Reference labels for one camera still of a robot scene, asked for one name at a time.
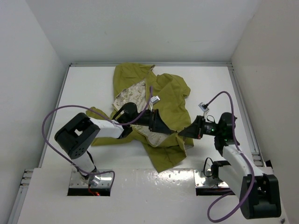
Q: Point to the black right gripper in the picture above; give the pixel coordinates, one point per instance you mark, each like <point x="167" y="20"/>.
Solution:
<point x="195" y="129"/>

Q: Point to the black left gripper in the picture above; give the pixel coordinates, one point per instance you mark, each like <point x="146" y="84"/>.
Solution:
<point x="156" y="124"/>

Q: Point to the olive green hooded jacket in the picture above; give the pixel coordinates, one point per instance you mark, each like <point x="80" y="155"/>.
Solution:
<point x="131" y="82"/>

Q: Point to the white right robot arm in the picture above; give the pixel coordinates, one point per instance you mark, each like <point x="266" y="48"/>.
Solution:
<point x="257" y="191"/>

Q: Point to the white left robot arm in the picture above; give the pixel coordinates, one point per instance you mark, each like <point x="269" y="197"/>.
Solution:
<point x="77" y="135"/>

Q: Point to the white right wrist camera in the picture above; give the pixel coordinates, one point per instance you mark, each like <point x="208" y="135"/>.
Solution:
<point x="204" y="108"/>

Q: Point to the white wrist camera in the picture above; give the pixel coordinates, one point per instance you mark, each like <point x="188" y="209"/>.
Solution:
<point x="204" y="108"/>
<point x="153" y="101"/>

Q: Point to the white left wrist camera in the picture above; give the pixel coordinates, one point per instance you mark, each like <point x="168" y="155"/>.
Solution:
<point x="153" y="101"/>

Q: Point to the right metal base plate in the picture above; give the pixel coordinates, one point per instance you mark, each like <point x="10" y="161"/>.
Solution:
<point x="202" y="181"/>

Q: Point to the metal base plate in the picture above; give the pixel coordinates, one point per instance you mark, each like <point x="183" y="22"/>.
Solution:
<point x="202" y="181"/>
<point x="102" y="181"/>

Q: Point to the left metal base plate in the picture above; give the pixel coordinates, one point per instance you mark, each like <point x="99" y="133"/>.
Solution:
<point x="102" y="181"/>

